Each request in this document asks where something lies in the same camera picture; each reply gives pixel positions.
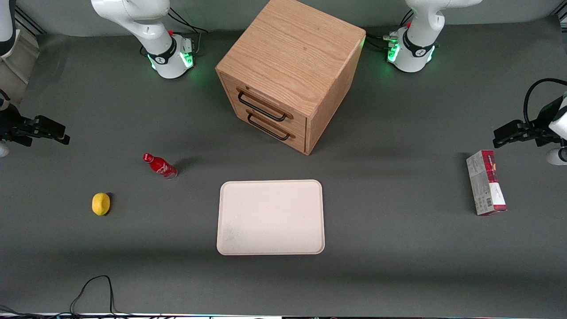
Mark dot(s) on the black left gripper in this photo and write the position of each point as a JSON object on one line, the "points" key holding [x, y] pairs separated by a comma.
{"points": [[540, 125]]}

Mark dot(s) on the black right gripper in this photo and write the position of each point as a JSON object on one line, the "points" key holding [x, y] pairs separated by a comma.
{"points": [[12, 123]]}

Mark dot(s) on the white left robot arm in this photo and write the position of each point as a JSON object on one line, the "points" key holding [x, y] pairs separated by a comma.
{"points": [[416, 44]]}

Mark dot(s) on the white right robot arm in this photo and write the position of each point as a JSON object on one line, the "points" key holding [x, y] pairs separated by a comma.
{"points": [[150, 26]]}

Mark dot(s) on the oak wooden drawer cabinet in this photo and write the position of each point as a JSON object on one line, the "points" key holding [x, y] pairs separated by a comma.
{"points": [[292, 44]]}

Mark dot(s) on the grey and red carton box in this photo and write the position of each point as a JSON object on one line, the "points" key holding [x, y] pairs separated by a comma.
{"points": [[485, 186]]}

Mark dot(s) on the beige plastic bin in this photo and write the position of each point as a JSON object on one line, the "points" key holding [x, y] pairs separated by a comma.
{"points": [[20, 66]]}

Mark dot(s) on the yellow lemon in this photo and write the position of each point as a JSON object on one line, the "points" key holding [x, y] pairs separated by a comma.
{"points": [[101, 204]]}

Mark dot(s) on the red cola bottle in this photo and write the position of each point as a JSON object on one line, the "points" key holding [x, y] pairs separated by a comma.
{"points": [[160, 167]]}

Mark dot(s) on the beige rectangular tray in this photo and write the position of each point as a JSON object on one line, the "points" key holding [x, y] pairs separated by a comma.
{"points": [[270, 217]]}

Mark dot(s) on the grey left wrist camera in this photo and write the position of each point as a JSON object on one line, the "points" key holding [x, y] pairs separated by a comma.
{"points": [[556, 156]]}

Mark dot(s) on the black aluminium frame rail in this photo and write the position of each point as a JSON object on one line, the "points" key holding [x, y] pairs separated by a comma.
{"points": [[562, 17], [29, 22]]}

